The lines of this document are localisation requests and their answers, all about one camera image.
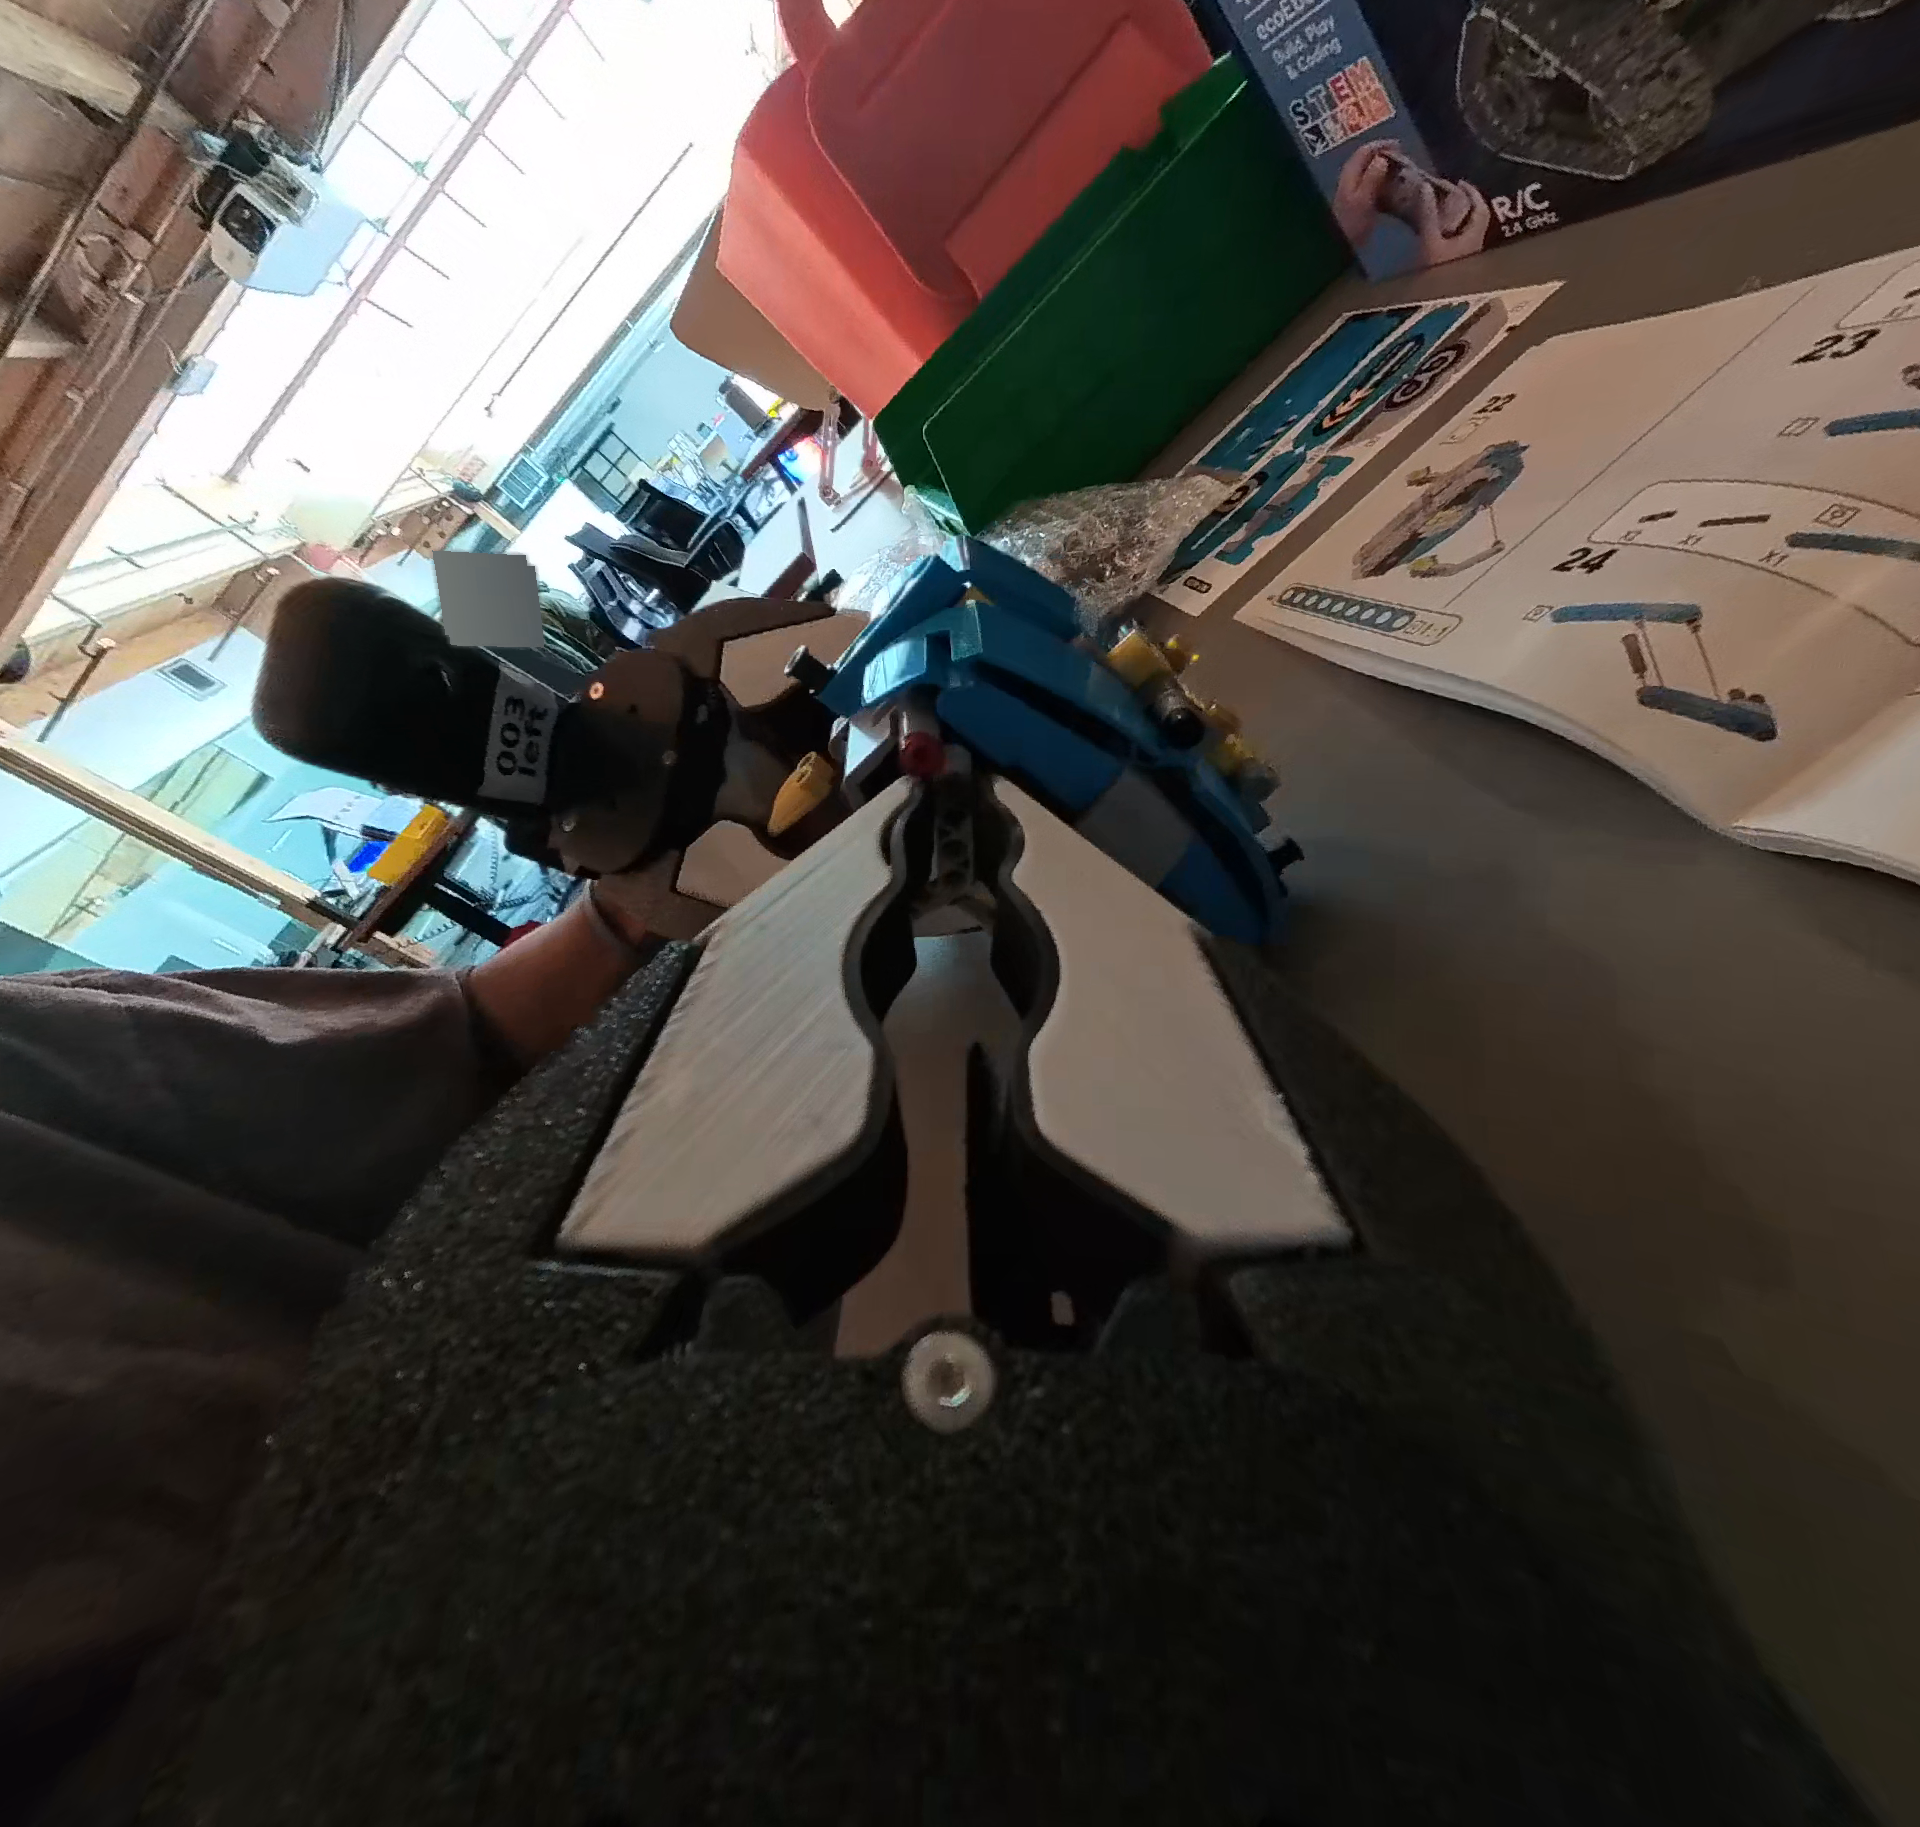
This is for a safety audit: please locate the dark blue robot kit box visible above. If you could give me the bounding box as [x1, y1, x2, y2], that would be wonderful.
[1150, 0, 1920, 282]

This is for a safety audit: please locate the white ceiling projector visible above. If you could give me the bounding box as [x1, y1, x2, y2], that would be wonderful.
[195, 124, 323, 282]

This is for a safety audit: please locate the grey wristband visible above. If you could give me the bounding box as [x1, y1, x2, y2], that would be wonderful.
[578, 877, 665, 962]

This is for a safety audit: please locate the bubble wrap bag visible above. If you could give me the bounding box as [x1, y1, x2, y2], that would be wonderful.
[978, 474, 1218, 613]

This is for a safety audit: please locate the person's brown clothing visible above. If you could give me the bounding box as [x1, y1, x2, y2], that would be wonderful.
[0, 965, 527, 1827]

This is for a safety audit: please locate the green plastic bin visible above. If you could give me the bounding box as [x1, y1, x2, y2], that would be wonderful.
[874, 61, 1349, 528]

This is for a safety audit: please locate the black office chair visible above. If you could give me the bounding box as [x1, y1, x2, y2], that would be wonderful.
[570, 474, 751, 642]

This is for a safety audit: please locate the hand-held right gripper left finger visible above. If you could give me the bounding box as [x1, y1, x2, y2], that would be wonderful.
[561, 784, 921, 1269]

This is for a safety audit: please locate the metal laptop stand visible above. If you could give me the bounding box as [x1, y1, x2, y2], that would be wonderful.
[668, 206, 900, 508]

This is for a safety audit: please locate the sticker sheet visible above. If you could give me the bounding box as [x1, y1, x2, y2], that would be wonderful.
[1155, 282, 1562, 613]

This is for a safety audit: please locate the yellow plastic bin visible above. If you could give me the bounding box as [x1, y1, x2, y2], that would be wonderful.
[365, 803, 450, 887]

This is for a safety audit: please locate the person's left forearm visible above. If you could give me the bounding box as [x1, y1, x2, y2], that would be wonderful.
[455, 908, 641, 1078]

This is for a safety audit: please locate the grey blue brick robot model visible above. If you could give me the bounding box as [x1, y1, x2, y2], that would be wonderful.
[767, 534, 1306, 953]

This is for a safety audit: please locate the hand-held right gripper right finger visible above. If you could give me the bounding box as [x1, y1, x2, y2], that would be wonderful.
[975, 777, 1354, 1269]

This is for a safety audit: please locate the instruction booklet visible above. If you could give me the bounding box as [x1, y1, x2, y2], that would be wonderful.
[1237, 246, 1920, 887]

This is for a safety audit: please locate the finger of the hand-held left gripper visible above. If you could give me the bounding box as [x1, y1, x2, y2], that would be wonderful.
[672, 819, 806, 912]
[728, 617, 847, 728]

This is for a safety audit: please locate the orange storage box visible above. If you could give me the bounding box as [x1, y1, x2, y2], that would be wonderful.
[720, 0, 1218, 420]

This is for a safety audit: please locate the wooden support post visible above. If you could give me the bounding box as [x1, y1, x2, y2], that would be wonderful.
[0, 731, 450, 962]

